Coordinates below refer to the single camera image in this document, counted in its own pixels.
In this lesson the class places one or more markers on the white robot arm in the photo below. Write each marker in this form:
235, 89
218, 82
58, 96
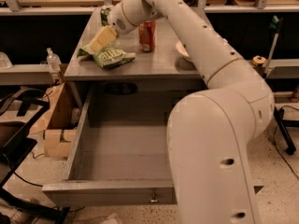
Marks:
208, 131

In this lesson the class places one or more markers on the green jalapeno chip bag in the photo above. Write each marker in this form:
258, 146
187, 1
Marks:
108, 57

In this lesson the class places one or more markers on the yellow tape measure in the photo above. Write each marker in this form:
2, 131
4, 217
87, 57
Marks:
258, 60

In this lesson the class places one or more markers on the open grey top drawer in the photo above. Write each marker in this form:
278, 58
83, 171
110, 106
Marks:
117, 158

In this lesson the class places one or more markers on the black chair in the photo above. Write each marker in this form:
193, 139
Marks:
15, 145

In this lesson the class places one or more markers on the grey drawer cabinet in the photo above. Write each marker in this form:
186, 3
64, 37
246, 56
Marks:
151, 81

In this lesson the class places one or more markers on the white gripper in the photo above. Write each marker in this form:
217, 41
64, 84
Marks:
118, 18

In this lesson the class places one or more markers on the clear sanitizer bottle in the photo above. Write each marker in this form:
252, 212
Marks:
53, 60

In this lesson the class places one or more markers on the orange soda can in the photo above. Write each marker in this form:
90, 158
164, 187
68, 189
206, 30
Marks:
146, 31

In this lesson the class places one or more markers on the green soda can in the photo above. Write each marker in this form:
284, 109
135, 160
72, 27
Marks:
104, 12

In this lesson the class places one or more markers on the cardboard box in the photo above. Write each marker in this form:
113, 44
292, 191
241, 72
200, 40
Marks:
55, 125

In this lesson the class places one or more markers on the white paper bowl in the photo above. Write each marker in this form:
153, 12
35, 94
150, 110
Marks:
182, 51

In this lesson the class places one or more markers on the metal drawer knob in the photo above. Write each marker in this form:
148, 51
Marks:
153, 199

